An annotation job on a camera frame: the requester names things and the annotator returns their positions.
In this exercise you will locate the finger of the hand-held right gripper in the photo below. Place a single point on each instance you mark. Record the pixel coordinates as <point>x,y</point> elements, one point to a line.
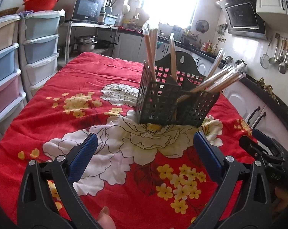
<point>251,148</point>
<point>262,137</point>

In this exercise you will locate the dark green utensil holder basket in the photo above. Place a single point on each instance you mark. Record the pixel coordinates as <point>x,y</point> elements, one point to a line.
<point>156,105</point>

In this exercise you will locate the stacked metal pots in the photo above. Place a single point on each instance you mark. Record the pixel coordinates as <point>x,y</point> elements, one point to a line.
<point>85,43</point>

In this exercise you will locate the black microwave oven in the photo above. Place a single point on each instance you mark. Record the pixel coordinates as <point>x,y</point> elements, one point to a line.
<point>86,8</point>

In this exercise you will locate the blue hanging bag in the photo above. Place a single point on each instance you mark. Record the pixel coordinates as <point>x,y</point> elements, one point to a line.
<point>159,44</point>

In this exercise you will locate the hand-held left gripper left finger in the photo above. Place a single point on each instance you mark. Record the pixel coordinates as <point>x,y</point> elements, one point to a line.
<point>84,157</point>

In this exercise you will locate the white wall dispenser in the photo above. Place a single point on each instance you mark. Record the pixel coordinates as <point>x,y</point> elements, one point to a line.
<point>126,9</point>

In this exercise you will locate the metal shelf table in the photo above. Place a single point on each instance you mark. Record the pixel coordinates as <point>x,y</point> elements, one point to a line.
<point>86,26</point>

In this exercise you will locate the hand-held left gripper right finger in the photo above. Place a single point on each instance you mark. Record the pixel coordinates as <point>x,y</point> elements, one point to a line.
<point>207,155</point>

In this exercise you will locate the person's left hand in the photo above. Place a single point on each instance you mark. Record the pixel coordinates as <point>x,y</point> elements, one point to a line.
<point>105,219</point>

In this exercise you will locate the large metal kettle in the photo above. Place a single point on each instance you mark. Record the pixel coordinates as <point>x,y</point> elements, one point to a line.
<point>241,70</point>

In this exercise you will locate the dark brown bottle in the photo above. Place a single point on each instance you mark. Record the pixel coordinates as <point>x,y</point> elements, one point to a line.
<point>101,15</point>

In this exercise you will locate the cluster of condiment bottles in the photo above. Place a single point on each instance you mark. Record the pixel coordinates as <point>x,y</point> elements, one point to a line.
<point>208,46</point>

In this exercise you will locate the beige cutting board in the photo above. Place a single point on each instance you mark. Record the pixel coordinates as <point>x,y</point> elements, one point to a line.
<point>140,15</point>

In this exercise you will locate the black frying pan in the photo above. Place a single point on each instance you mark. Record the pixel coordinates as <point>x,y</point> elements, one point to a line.
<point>105,44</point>

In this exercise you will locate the black blender jug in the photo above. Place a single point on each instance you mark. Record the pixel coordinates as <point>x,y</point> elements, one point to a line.
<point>105,0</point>

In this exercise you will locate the row of hanging kitchen utensils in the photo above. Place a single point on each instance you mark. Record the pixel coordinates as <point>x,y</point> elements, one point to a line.
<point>281,54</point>

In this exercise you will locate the brown wicker basket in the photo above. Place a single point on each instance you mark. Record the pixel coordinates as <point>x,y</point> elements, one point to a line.
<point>4,13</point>

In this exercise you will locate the pale blue plastic box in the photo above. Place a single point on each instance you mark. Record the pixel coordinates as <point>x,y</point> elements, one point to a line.
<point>110,19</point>

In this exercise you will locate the red floral blanket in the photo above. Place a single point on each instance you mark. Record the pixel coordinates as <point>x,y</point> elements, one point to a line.
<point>86,76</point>

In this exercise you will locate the small wall fan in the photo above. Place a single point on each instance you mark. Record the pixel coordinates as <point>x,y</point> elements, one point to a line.
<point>202,26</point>

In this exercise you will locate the person's right hand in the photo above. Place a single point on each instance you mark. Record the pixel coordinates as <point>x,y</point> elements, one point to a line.
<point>283,198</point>

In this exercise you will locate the kitchen window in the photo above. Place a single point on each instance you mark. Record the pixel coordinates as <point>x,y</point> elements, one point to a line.
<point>170,2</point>

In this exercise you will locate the black kitchen countertop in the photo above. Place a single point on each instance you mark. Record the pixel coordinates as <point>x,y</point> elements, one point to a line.
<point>260,93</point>

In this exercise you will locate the pile of ginger roots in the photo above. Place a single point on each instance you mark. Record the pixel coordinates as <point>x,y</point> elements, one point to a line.
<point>265,87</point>

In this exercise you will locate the white base cabinets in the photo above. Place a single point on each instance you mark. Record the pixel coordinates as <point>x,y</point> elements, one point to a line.
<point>239,102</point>

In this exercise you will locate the plastic drawer tower beige top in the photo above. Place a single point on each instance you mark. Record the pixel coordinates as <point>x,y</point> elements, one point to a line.
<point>3,64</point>

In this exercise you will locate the red plastic basin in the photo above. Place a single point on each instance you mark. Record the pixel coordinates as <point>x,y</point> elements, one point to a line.
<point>40,4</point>

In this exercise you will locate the group of chopsticks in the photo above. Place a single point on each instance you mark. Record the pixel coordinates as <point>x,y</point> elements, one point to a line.
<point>149,52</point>

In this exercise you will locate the black range hood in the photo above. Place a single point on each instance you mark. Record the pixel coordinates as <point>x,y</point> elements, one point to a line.
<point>241,16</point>

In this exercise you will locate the plastic drawer tower teal top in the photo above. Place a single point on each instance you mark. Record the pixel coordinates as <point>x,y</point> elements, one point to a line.
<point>39,50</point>

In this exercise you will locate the small metal kettle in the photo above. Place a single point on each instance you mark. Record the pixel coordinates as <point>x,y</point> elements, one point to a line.
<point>228,60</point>

